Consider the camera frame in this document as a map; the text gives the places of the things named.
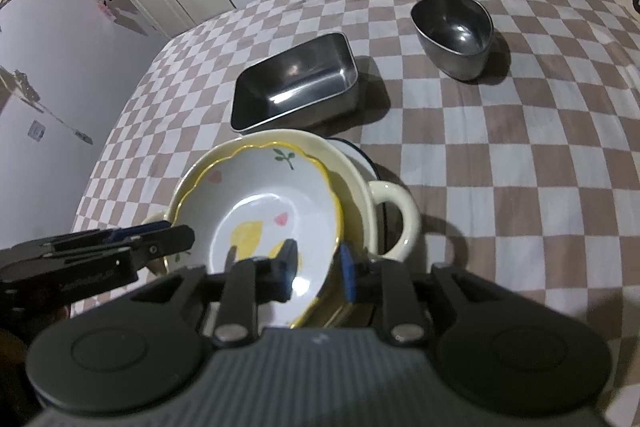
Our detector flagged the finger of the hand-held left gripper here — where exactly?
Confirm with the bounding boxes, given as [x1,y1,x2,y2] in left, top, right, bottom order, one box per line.
[131,225,196,271]
[10,222,171,254]

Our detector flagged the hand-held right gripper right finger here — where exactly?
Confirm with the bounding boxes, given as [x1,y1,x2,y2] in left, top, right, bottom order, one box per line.
[339,245,506,345]

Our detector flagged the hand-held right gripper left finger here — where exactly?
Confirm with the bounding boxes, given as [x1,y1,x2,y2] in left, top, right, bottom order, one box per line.
[131,239,300,344]

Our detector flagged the floral yellow-rimmed bowl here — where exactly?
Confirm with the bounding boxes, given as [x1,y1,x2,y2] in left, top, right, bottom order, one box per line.
[162,142,346,329]

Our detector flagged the cream bowl with handles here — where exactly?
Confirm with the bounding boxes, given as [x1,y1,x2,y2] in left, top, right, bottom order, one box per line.
[145,128,422,329]

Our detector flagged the square steel tray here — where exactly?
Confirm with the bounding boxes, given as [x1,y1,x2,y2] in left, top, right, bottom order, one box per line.
[230,32,360,136]

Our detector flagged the checkered tablecloth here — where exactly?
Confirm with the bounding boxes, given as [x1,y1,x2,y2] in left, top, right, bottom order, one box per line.
[70,0,640,427]

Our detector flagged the oval steel bowl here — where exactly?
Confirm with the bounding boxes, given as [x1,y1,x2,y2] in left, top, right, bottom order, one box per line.
[410,0,495,82]

